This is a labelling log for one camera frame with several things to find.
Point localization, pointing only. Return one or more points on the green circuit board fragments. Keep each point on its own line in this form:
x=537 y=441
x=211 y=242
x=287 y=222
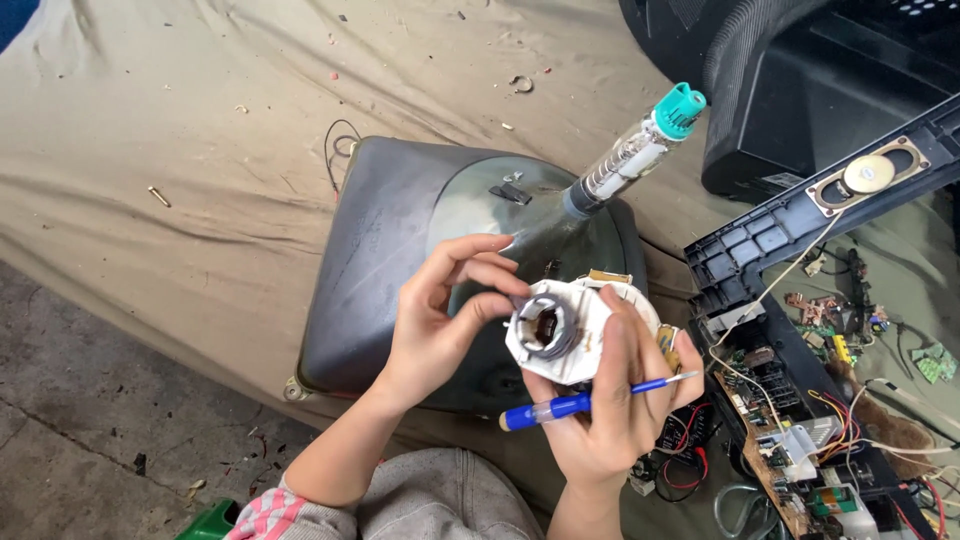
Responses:
x=934 y=364

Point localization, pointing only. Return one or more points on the white deflection yoke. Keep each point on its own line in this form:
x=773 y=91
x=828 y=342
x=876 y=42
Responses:
x=570 y=300

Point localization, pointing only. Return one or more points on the green plastic object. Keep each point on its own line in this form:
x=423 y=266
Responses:
x=206 y=523

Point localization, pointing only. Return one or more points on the black television front frame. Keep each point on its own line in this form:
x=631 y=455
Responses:
x=750 y=240

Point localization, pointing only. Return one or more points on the heap of loose electronic parts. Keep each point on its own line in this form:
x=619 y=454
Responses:
x=817 y=311

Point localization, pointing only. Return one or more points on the pink checked sleeve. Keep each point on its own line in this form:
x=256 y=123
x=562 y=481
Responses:
x=277 y=514

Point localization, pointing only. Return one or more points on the person's right hand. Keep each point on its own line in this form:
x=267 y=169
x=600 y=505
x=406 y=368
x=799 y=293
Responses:
x=607 y=435

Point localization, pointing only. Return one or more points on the black television rear housing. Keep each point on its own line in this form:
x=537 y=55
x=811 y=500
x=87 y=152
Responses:
x=787 y=90

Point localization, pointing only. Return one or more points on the brown main circuit board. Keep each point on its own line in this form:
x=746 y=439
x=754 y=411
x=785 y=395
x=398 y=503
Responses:
x=757 y=450

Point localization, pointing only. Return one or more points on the beige tarp cloth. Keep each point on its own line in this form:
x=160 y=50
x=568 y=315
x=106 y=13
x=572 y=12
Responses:
x=187 y=112

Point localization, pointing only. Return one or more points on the grey glass picture tube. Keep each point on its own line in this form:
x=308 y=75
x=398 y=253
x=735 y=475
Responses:
x=375 y=285

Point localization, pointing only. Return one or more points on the grey trouser leg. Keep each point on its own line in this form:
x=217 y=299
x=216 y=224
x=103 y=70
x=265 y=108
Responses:
x=442 y=495

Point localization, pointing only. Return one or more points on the blue sheet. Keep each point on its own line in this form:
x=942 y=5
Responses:
x=15 y=19

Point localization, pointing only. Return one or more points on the person's left hand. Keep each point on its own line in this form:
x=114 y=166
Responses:
x=427 y=337

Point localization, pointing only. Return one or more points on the oval speaker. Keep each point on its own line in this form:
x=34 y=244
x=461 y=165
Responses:
x=868 y=174

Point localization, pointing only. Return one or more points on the brass screw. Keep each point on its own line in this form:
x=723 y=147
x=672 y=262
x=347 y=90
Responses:
x=158 y=196

